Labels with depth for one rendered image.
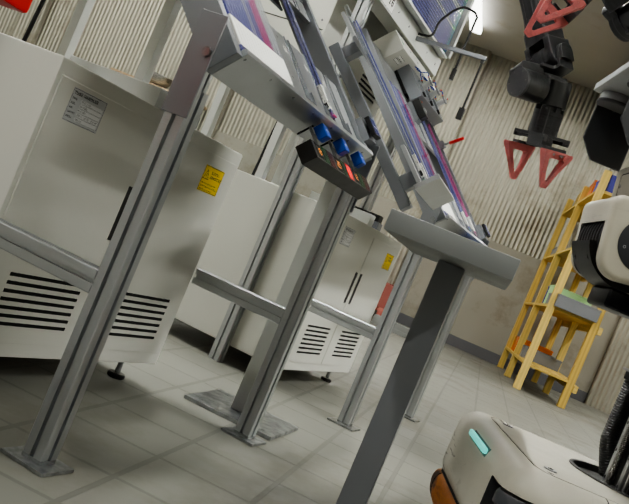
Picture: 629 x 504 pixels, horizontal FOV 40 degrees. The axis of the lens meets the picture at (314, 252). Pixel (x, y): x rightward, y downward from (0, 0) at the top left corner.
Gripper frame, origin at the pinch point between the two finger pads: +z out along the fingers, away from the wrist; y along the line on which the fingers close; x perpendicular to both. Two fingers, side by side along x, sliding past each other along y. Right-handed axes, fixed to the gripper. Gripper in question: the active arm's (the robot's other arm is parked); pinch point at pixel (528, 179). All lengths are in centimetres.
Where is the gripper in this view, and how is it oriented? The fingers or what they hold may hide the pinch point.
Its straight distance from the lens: 177.1
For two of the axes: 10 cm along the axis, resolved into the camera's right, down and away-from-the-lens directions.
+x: 8.8, 1.6, 4.4
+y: 3.9, 2.5, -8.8
